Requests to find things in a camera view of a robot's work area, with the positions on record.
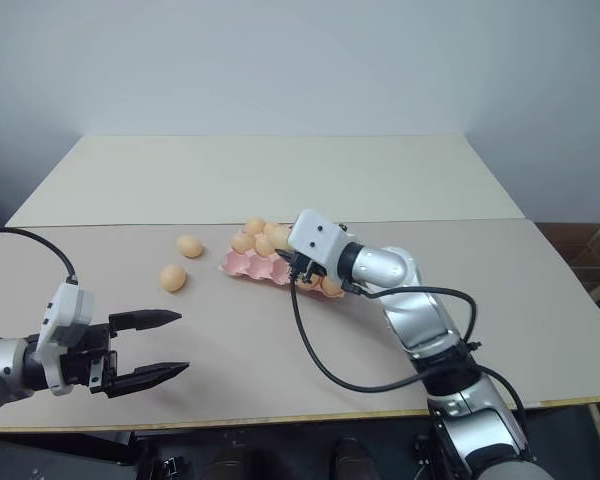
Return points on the pink egg carton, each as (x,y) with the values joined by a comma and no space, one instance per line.
(252,265)

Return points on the tan egg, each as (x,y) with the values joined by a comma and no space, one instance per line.
(189,246)
(276,234)
(242,242)
(264,246)
(254,226)
(173,278)
(330,289)

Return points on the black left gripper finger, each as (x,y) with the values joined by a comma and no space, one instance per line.
(150,375)
(145,319)

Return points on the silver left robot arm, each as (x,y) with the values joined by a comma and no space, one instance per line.
(0,362)

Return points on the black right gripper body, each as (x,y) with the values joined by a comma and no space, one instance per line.
(304,267)

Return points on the brown cardboard box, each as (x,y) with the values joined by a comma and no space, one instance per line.
(585,255)

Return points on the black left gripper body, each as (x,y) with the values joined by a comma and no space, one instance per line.
(87,350)

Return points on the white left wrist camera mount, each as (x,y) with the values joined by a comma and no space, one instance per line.
(67,305)

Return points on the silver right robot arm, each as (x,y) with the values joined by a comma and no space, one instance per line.
(430,320)

